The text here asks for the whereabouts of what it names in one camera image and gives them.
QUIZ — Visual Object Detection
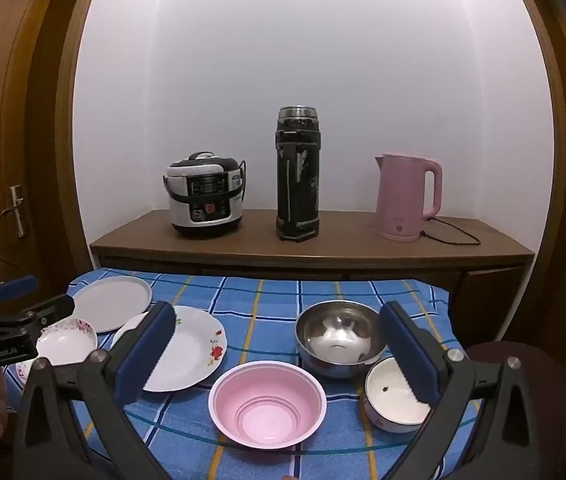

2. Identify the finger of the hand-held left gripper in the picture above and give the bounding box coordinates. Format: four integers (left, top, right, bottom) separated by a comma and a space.
0, 276, 40, 313
0, 294, 76, 335

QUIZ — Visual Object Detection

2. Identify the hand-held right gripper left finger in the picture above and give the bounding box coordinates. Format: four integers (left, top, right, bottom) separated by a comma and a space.
13, 301, 179, 480

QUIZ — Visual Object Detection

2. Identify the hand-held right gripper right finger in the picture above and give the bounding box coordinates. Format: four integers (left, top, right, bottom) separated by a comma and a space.
379, 301, 544, 480

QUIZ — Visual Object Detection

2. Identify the white enamel bowl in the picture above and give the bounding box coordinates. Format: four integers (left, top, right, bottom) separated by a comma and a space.
363, 357, 434, 433

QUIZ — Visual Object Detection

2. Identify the large white floral plate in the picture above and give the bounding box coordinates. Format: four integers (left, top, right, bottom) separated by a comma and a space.
111, 305, 228, 393

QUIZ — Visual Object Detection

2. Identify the stainless steel bowl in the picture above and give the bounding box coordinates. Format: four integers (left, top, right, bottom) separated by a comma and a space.
295, 300, 388, 380

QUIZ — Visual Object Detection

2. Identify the small pink floral dish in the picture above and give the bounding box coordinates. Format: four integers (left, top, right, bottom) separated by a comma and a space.
36, 317, 98, 367
14, 357, 38, 388

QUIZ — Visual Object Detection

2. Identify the plain grey plate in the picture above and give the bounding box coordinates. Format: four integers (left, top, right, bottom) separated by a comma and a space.
65, 276, 154, 333

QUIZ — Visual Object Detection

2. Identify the pink plastic bowl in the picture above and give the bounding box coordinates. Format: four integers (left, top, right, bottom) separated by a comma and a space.
208, 360, 328, 450

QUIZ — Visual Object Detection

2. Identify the blue plaid tablecloth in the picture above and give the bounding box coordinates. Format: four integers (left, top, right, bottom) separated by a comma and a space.
3, 267, 479, 480

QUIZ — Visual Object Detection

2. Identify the dark red chair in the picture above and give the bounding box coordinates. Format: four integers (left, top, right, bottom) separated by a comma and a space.
463, 341, 566, 480

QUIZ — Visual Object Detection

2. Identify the brown wooden cabinet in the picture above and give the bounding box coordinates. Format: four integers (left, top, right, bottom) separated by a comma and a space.
89, 209, 535, 341

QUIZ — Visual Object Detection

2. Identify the pink electric kettle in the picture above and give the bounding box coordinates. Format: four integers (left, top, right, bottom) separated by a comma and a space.
375, 153, 444, 242

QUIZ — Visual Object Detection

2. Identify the white and black rice cooker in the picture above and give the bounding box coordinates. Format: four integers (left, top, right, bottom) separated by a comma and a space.
164, 151, 246, 240

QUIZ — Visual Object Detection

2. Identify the tall black thermos flask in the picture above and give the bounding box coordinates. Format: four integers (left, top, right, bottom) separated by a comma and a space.
276, 106, 322, 244

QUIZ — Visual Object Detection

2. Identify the silver door handle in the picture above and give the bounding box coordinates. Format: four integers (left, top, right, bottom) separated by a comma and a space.
0, 185, 26, 238

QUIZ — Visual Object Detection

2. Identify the black kettle power cord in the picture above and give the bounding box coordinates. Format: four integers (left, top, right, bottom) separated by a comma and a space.
420, 217, 482, 247

